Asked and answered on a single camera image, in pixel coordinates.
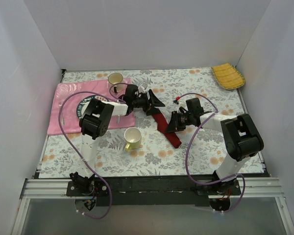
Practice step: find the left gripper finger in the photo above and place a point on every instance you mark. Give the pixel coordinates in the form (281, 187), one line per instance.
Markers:
(154, 101)
(152, 111)

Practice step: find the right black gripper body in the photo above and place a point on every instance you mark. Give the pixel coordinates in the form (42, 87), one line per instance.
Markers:
(177, 121)

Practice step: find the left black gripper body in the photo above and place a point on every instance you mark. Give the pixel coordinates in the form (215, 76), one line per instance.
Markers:
(149, 102)

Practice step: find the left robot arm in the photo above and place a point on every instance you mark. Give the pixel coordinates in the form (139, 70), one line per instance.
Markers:
(94, 123)

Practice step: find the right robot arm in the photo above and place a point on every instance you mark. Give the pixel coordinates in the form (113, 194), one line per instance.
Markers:
(241, 137)

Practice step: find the yellow mug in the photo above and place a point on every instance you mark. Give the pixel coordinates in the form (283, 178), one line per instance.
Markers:
(133, 138)

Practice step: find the floral tablecloth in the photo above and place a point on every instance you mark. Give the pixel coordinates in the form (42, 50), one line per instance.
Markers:
(201, 151)

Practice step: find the white plate blue rim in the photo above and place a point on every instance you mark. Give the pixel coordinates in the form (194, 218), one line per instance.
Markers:
(85, 102)

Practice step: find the yellow bamboo tray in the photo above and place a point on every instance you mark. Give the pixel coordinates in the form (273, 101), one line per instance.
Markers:
(228, 77)

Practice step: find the pink placemat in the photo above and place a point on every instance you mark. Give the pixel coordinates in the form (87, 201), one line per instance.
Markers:
(68, 96)

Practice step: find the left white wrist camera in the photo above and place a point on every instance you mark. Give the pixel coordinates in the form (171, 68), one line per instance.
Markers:
(143, 87)

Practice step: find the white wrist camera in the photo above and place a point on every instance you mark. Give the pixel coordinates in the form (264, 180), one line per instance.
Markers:
(181, 106)
(143, 87)

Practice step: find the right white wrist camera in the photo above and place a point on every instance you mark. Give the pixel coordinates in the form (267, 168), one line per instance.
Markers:
(181, 106)

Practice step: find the white mug black handle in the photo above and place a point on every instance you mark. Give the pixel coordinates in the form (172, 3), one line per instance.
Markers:
(115, 80)

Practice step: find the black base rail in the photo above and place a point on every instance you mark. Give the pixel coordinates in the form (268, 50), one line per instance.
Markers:
(148, 190)

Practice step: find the aluminium frame rail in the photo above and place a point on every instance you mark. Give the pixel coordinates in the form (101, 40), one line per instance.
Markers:
(255, 187)

